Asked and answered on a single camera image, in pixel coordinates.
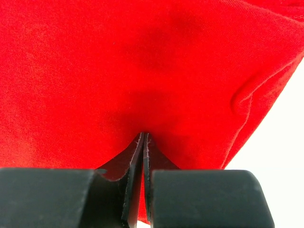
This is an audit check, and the red t shirt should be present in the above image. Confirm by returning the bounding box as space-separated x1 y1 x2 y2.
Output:
0 0 304 225

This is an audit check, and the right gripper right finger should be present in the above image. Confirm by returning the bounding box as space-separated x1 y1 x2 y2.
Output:
143 134 275 228

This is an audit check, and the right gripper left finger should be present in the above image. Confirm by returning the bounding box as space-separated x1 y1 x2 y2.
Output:
0 133 144 228

